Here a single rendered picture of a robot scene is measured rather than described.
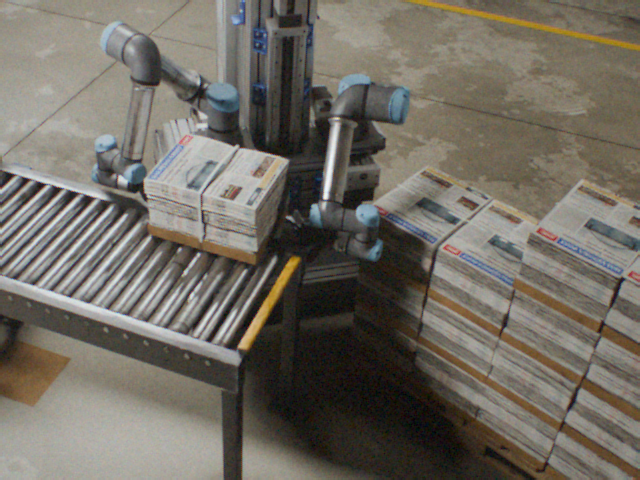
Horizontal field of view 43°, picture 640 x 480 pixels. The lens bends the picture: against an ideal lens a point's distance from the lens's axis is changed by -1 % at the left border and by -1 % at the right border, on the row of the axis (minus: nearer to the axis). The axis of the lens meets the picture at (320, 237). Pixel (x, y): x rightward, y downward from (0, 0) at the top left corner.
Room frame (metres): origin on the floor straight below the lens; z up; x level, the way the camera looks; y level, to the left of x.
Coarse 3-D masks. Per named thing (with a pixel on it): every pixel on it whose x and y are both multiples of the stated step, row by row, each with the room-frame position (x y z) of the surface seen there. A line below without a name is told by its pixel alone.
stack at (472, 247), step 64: (448, 192) 2.33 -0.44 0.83; (384, 256) 2.15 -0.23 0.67; (448, 256) 2.00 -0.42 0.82; (512, 256) 2.02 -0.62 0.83; (448, 320) 1.97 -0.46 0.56; (512, 320) 1.85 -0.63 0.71; (384, 384) 2.12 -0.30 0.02; (448, 384) 1.94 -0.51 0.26; (512, 384) 1.81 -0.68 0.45; (576, 448) 1.64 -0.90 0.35
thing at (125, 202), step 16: (32, 176) 2.26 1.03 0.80; (48, 176) 2.27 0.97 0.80; (80, 192) 2.19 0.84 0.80; (96, 192) 2.20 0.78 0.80; (112, 192) 2.21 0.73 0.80; (128, 208) 2.14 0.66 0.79; (144, 208) 2.13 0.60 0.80; (272, 240) 2.03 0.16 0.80; (288, 256) 1.97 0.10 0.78; (304, 256) 1.99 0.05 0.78; (304, 272) 1.99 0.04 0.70
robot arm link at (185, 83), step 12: (120, 24) 2.40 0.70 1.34; (108, 36) 2.35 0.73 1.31; (120, 36) 2.34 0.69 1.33; (132, 36) 2.33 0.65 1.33; (108, 48) 2.34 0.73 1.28; (120, 48) 2.31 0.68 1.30; (120, 60) 2.31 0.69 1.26; (168, 60) 2.49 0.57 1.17; (168, 72) 2.47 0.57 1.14; (180, 72) 2.51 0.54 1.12; (192, 72) 2.59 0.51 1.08; (168, 84) 2.49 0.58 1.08; (180, 84) 2.51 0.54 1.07; (192, 84) 2.55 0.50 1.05; (204, 84) 2.58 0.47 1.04; (180, 96) 2.54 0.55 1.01; (192, 96) 2.53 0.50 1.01
